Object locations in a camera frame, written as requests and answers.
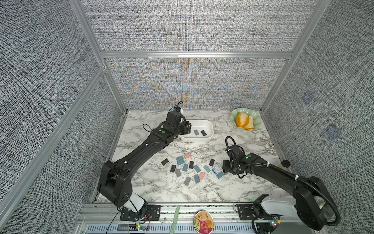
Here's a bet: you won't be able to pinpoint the white storage box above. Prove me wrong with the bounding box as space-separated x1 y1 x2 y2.
180 120 214 143

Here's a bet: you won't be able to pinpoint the teal eraser bottom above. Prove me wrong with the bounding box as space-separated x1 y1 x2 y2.
193 175 200 184

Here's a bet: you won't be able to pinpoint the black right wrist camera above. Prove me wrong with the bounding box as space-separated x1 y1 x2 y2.
227 144 246 160

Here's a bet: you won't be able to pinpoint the teal eraser far right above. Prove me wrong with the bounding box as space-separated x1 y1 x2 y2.
216 172 225 178

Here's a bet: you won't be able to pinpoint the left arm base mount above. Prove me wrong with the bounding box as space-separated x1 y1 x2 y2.
120 204 161 222

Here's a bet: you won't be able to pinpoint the round colourful tin lid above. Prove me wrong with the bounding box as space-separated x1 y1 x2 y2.
193 210 215 234

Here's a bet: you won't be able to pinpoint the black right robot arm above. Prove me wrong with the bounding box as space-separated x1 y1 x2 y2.
223 148 341 231

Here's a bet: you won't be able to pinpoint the blue white wrapped eraser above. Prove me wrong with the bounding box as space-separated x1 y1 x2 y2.
211 168 219 175

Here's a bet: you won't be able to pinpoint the green strip on rail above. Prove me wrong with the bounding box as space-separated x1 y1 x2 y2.
169 205 181 234

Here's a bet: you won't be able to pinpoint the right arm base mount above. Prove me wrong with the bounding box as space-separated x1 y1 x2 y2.
235 203 267 220

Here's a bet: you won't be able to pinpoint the small black-capped jar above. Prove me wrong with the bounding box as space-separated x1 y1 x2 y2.
281 160 291 168

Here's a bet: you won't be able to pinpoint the bread pieces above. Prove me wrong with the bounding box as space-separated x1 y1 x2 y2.
236 113 254 130

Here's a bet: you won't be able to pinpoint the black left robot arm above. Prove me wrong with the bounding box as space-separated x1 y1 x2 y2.
97 121 192 207

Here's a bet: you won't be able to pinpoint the teal eraser upper left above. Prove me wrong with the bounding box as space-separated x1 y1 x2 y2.
176 156 185 165

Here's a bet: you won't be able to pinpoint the teal eraser right centre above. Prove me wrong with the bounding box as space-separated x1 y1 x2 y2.
204 165 211 173

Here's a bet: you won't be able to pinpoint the green scalloped plate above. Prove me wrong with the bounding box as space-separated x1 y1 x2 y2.
230 108 263 130

